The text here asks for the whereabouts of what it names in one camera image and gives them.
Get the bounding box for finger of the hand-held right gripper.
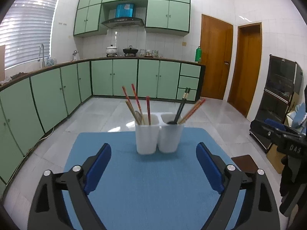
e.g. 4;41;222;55
264;118;303;137
249;121;285;146

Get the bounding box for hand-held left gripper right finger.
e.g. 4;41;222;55
196;142;281;230

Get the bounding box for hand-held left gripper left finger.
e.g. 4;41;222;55
27;143;112;230

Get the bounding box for white plastic utensil holder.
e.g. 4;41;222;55
158;113;185;154
135;114;161;155

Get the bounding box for wooden chopstick orange red handle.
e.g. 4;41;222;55
181;98;207;125
178;99;202;124

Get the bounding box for plain wooden chopstick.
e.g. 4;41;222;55
125;101;139;124

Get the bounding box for thin chopstick red striped handle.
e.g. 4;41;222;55
121;86;138;125

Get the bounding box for wooden chopstick red floral handle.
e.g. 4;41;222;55
131;83;145;125
146;96;151;125

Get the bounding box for dark chopstick silver band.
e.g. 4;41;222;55
173;88;188;124
175;88;191;124

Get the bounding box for person's right hand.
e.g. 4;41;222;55
279;153;304;197

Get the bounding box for blue cloth bundle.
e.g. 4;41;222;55
286;102;307;135

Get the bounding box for brown wooden stool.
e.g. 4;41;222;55
231;154;261;173

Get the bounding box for black glass cabinet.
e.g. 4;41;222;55
249;55;304;154

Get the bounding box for blue table mat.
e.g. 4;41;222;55
63;127;250;230

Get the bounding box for plain wooden door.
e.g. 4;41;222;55
227;22;262;118

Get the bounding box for green base cabinets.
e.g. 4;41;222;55
0;59;206;185

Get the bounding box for dark wooden countertop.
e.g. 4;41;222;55
0;58;206;91

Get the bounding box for black wok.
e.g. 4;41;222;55
123;45;139;54

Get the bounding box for metal sink faucet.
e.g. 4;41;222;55
38;44;46;68

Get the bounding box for brown cardboard sheet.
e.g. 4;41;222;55
0;45;6;82

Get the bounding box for range hood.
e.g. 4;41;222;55
101;3;145;29

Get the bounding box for white window blinds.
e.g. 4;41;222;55
0;0;62;70

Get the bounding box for wooden door with handle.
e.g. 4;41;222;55
200;14;234;100

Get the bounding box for green wall cabinets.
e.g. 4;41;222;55
73;0;191;37

